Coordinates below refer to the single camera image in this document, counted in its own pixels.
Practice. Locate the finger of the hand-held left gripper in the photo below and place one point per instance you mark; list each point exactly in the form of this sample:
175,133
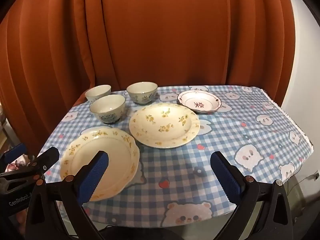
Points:
47,158
15,152

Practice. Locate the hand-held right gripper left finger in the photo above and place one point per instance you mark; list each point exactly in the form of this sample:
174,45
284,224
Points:
92,177

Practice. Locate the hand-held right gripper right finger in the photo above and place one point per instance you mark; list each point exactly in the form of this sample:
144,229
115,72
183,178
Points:
226,177

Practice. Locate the scalloped yellow floral plate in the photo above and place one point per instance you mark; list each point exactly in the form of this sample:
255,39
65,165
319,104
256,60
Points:
117,155

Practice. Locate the round yellow floral plate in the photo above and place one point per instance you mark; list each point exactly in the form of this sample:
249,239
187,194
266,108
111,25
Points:
163,130

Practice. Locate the white plate with red pattern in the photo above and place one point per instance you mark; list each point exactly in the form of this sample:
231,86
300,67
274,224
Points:
200,102

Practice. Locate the pink white cloth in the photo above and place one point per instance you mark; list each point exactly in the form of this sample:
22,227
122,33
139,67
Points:
22,159

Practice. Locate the blue checked printed tablecloth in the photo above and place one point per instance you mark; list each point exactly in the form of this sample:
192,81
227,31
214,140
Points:
190,165

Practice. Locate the white bowl with blue pattern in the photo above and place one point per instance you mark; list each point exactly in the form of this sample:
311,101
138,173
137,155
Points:
107,110
142,93
98,92

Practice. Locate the orange curtain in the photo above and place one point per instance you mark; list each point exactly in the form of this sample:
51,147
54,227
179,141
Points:
160,35

